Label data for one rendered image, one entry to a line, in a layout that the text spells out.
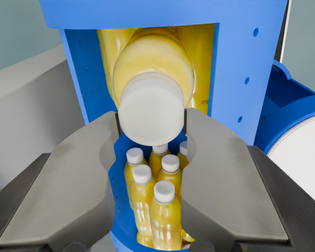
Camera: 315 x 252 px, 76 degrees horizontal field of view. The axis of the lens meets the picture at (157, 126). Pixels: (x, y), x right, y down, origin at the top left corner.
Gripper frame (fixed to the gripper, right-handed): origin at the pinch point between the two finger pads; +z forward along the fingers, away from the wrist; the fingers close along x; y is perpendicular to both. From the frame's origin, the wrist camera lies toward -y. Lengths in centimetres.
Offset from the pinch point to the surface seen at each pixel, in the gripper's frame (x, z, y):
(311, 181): 36, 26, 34
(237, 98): 7.9, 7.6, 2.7
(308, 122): 30.2, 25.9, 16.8
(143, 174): -4.1, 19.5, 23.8
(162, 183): -0.2, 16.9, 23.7
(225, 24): 5.7, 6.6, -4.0
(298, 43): 88, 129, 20
